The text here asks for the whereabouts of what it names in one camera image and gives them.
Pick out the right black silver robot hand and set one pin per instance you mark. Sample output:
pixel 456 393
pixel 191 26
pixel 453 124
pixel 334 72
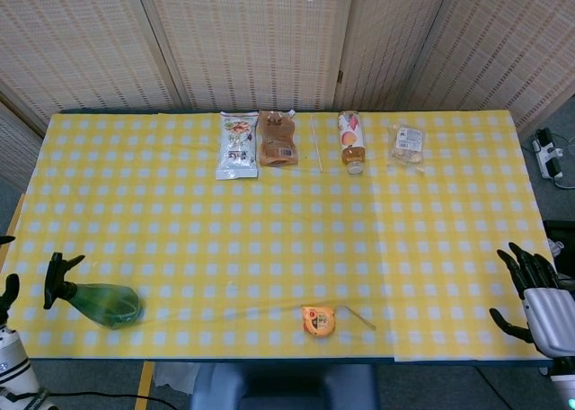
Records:
pixel 548 311

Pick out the yellow white checkered tablecloth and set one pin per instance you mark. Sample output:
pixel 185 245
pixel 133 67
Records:
pixel 287 248

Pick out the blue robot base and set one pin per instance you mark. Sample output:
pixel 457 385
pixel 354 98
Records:
pixel 283 387

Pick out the white crumpled cloth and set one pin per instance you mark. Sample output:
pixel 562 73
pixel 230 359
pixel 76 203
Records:
pixel 177 378

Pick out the white power strip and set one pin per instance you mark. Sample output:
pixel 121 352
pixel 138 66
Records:
pixel 547 151

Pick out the brass screen hinge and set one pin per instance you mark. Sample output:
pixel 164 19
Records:
pixel 340 76

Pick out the green spray bottle black trigger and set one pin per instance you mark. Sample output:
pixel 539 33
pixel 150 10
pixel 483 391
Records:
pixel 108 304

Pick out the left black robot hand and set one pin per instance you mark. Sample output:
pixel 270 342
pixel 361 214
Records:
pixel 10 293

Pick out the black equipment box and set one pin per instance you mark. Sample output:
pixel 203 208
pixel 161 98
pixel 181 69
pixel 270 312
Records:
pixel 561 243

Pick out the woven bamboo folding screen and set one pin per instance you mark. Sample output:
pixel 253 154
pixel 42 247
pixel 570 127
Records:
pixel 251 41

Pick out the thin wooden stick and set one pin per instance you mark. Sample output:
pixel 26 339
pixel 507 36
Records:
pixel 316 145

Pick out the brown spout pouch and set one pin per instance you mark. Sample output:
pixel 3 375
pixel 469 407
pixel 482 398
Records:
pixel 277 140

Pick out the clear bag of pastry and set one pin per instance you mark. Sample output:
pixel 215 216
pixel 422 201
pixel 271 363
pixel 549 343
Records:
pixel 408 145

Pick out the white printed snack bag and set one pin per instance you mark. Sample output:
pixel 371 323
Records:
pixel 237 147

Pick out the peach juice bottle white cap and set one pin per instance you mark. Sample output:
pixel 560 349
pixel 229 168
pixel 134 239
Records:
pixel 351 138

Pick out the yellow floor tape strip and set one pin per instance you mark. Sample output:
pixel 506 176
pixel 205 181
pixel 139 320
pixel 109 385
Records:
pixel 144 385

